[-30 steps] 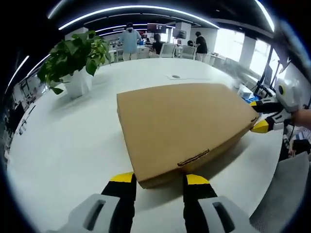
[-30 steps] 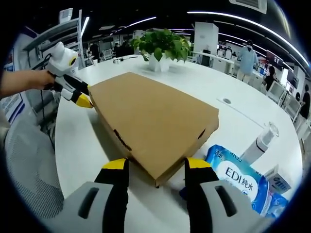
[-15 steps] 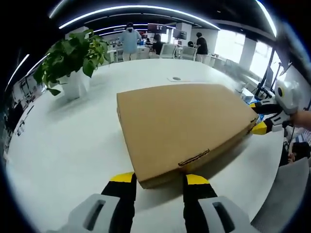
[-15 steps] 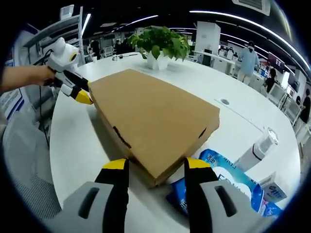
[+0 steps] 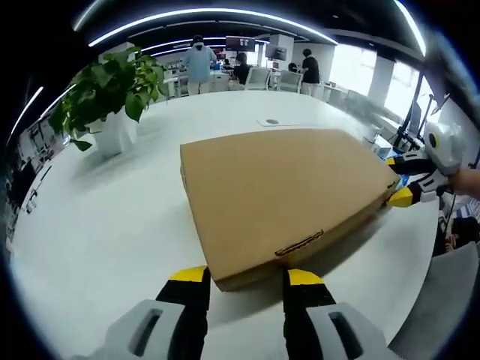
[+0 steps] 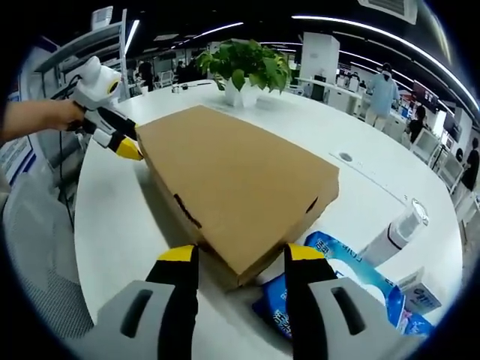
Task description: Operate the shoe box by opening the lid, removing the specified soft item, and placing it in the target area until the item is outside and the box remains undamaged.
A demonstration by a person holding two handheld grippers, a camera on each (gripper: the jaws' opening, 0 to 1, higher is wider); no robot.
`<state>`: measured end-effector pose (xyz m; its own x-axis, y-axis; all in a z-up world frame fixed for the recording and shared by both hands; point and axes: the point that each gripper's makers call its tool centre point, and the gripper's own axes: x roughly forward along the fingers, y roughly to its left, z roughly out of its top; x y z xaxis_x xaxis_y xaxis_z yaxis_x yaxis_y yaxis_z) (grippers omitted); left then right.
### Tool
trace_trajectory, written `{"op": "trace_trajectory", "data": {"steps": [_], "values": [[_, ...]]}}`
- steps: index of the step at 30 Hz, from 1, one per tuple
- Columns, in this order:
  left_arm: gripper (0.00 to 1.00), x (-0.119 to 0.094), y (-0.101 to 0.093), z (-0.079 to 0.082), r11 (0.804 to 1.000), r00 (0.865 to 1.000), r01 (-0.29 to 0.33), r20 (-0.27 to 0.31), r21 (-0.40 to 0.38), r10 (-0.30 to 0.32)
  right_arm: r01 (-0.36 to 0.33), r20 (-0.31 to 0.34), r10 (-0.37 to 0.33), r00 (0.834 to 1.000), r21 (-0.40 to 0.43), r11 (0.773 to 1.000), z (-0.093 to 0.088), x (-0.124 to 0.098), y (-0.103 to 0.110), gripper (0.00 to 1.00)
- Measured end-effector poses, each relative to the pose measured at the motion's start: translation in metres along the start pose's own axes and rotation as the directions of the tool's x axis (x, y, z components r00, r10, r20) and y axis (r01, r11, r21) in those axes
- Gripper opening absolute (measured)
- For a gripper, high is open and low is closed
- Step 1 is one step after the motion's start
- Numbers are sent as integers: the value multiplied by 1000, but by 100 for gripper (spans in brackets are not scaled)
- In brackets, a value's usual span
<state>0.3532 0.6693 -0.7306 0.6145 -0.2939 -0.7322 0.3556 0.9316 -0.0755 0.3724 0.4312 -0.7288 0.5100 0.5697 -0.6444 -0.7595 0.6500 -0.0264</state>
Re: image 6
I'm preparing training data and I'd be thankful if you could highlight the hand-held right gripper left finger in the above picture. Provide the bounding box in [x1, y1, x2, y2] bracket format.
[94, 243, 200, 360]

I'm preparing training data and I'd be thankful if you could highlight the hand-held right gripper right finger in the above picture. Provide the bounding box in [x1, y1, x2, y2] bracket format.
[283, 242, 410, 360]

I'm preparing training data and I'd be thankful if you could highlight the blue wet wipes pack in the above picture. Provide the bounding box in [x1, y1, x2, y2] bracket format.
[302, 229, 407, 328]

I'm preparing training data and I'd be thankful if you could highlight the blue soft tissue pack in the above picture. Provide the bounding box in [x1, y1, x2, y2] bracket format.
[391, 310, 437, 339]

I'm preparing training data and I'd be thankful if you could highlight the brown cardboard shoe box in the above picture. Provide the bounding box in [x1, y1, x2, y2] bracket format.
[134, 104, 341, 292]

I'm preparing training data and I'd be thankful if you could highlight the white medicine box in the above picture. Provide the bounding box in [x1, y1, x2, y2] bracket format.
[396, 266, 444, 315]

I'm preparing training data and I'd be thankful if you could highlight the white bottle with clear cap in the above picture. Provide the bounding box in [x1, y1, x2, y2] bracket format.
[358, 197, 431, 269]

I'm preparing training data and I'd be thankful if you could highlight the person's left hand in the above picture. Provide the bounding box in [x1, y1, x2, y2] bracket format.
[47, 99, 87, 132]

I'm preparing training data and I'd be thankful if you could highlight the grey metal shelf rack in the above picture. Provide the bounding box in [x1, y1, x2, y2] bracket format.
[35, 7, 131, 101]

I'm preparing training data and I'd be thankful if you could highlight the white storage bin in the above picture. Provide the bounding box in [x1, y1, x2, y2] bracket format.
[91, 4, 115, 32]

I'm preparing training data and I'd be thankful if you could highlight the small black desk tool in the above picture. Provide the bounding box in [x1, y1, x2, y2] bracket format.
[170, 82, 213, 94]

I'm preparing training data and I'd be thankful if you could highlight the green plant in white pot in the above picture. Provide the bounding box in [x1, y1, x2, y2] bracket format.
[195, 38, 293, 108]

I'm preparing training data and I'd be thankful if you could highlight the white office chair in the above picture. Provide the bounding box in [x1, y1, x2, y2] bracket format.
[436, 149, 467, 197]
[409, 127, 442, 167]

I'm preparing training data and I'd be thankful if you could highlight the long ceiling light strip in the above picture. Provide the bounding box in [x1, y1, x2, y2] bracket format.
[291, 13, 470, 110]

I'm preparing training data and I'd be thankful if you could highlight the ceiling air conditioner vent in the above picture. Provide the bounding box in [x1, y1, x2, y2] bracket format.
[358, 0, 419, 26]

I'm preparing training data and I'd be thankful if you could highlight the thin black cable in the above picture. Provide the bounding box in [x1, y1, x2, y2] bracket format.
[57, 128, 77, 227]

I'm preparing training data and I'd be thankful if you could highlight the wall screen with red picture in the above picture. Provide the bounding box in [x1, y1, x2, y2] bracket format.
[412, 79, 440, 110]

